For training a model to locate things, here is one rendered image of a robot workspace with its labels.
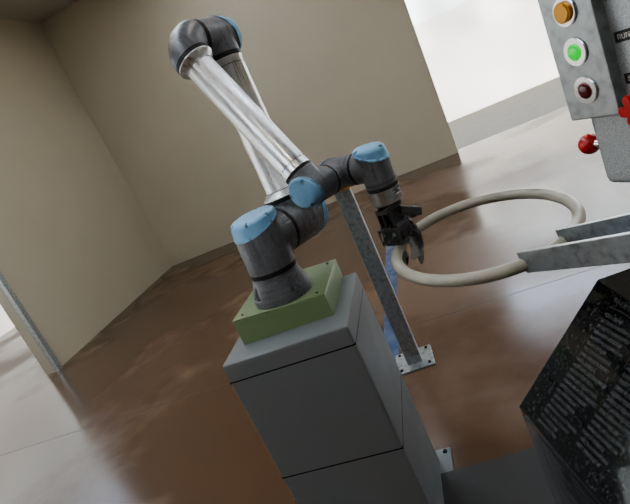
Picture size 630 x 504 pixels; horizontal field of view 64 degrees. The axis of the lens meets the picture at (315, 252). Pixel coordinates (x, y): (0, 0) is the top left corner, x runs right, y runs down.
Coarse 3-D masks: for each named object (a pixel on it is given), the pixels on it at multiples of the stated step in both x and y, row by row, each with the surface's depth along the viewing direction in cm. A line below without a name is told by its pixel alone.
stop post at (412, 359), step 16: (352, 192) 244; (352, 208) 241; (352, 224) 244; (368, 240) 245; (368, 256) 248; (368, 272) 251; (384, 272) 250; (384, 288) 253; (384, 304) 255; (400, 320) 257; (400, 336) 260; (416, 352) 262; (400, 368) 266; (416, 368) 259
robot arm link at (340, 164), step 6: (342, 156) 143; (348, 156) 141; (324, 162) 147; (330, 162) 142; (336, 162) 142; (342, 162) 141; (348, 162) 139; (336, 168) 140; (342, 168) 141; (348, 168) 139; (342, 174) 140; (348, 174) 140; (342, 180) 140; (348, 180) 141; (342, 186) 141; (348, 186) 145
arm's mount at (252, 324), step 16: (320, 272) 166; (336, 272) 168; (320, 288) 151; (336, 288) 161; (288, 304) 149; (304, 304) 148; (320, 304) 147; (240, 320) 153; (256, 320) 152; (272, 320) 151; (288, 320) 150; (304, 320) 149; (240, 336) 154; (256, 336) 154
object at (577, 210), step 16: (496, 192) 149; (512, 192) 145; (528, 192) 141; (544, 192) 137; (560, 192) 132; (448, 208) 153; (464, 208) 152; (576, 208) 121; (416, 224) 151; (432, 224) 153; (576, 224) 115; (560, 240) 111; (400, 256) 137; (400, 272) 128; (416, 272) 124; (480, 272) 112; (496, 272) 110; (512, 272) 110
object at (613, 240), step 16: (592, 224) 102; (608, 224) 98; (624, 224) 94; (576, 240) 108; (592, 240) 88; (608, 240) 85; (624, 240) 81; (528, 256) 107; (544, 256) 102; (560, 256) 98; (576, 256) 94; (592, 256) 90; (608, 256) 86; (624, 256) 83; (528, 272) 110
